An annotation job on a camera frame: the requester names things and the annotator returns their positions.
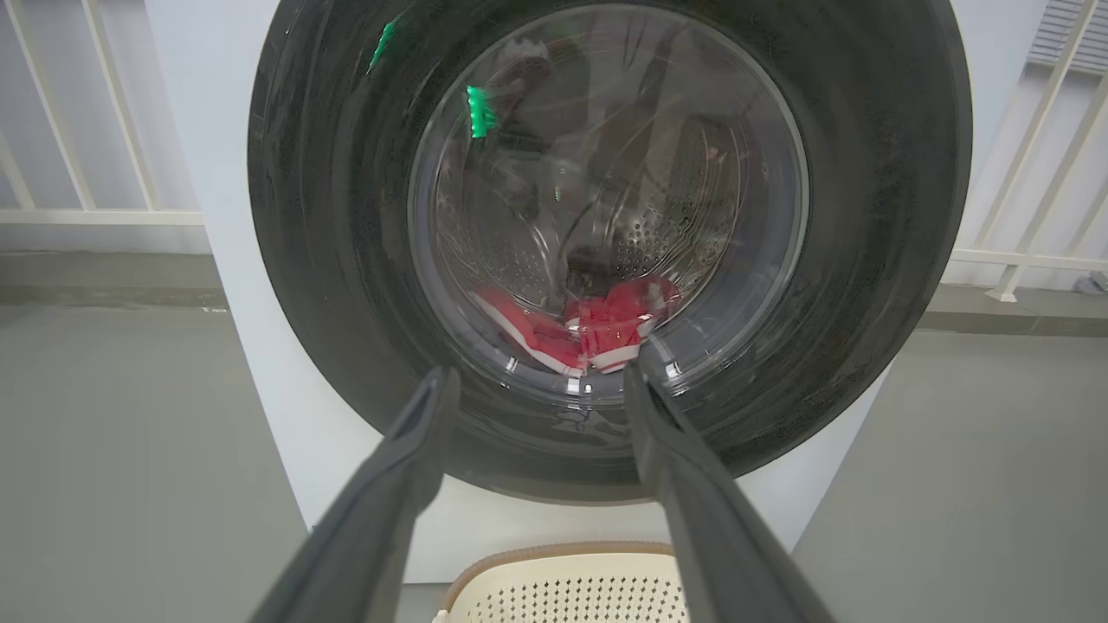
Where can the cream perforated laundry basket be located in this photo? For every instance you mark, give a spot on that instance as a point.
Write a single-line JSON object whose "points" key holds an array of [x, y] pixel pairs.
{"points": [[563, 597]]}

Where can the grey louvre vent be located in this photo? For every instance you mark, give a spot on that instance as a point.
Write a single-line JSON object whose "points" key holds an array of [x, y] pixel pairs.
{"points": [[1069, 35]]}

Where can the steel perforated drum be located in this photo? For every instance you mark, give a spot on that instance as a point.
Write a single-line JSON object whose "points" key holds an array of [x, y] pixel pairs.
{"points": [[658, 234]]}

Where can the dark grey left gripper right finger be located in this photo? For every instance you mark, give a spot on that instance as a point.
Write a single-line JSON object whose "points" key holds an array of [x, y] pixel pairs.
{"points": [[710, 528]]}

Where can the white railing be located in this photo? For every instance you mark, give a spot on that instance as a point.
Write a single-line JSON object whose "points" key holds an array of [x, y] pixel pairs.
{"points": [[104, 216], [1030, 258]]}

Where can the red garment white trim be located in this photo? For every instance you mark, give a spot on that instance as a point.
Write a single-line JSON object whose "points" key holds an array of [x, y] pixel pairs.
{"points": [[619, 320]]}

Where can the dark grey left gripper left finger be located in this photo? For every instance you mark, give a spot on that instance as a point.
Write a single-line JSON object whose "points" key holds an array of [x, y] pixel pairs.
{"points": [[372, 519]]}

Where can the black round glass washer door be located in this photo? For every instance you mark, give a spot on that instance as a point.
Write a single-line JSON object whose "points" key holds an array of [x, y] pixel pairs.
{"points": [[329, 216]]}

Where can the white washing machine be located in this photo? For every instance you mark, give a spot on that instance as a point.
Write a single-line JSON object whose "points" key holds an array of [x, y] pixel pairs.
{"points": [[216, 130]]}

